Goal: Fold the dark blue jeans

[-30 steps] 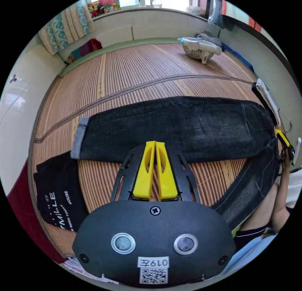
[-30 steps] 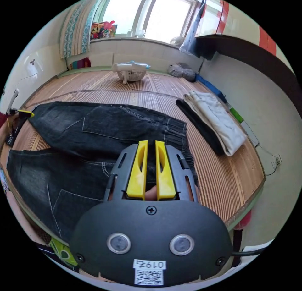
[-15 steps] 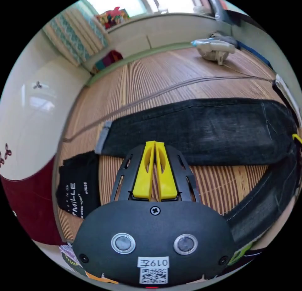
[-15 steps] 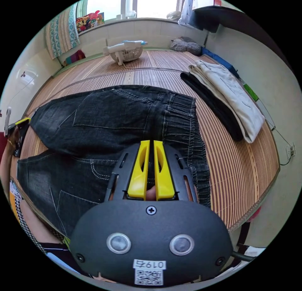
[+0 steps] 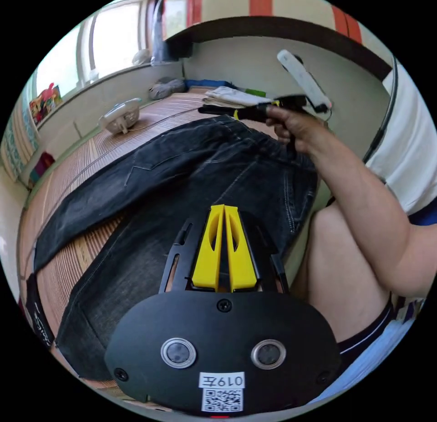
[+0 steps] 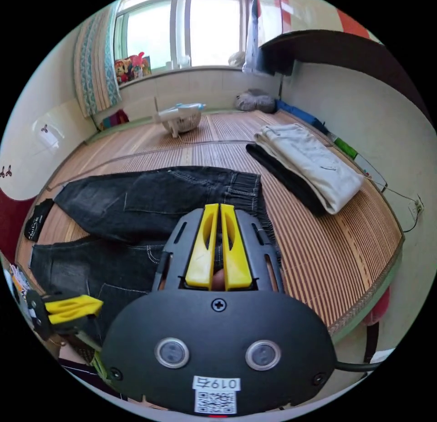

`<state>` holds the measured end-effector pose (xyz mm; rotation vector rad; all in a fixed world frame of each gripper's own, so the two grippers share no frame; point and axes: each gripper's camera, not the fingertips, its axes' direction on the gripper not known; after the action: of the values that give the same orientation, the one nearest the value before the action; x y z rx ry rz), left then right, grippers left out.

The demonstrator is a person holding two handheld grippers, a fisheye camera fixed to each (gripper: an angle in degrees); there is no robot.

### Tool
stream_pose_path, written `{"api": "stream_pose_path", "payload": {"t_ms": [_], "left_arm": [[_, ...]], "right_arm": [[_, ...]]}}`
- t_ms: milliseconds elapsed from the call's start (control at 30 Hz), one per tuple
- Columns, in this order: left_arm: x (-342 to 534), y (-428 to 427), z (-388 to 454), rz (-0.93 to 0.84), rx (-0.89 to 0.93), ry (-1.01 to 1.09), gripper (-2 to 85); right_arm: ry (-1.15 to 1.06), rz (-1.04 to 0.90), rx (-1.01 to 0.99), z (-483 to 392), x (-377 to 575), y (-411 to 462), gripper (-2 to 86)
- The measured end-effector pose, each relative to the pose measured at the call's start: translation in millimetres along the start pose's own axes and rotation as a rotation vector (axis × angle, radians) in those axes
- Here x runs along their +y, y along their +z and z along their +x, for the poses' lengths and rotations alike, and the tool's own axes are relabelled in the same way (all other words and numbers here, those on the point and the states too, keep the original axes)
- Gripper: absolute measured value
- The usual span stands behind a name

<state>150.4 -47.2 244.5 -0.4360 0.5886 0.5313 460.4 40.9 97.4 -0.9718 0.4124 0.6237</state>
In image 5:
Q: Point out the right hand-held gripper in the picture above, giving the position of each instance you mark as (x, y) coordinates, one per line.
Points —
(249, 111)

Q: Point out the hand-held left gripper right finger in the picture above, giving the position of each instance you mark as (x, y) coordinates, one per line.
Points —
(242, 261)

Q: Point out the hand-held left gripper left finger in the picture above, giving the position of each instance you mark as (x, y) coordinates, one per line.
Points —
(206, 258)

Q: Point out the dark blue jeans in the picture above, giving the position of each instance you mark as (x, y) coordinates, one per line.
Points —
(191, 176)

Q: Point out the person's right forearm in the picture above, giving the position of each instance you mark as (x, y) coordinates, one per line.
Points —
(368, 210)

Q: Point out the person's right hand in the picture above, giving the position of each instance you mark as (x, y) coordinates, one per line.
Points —
(298, 128)

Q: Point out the pile of clothes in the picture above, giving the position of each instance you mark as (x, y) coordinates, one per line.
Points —
(228, 97)

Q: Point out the grey rolled blanket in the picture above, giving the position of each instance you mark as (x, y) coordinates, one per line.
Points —
(167, 87)

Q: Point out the white fan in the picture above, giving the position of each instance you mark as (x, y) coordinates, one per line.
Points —
(121, 116)

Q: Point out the window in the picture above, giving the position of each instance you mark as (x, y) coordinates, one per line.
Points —
(112, 35)

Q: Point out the person's body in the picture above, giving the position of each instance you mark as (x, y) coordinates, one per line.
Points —
(399, 131)

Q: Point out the black cloth with white print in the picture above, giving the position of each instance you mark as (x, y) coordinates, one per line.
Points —
(38, 312)

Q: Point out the colourful bag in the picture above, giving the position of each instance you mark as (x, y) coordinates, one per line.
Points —
(46, 102)

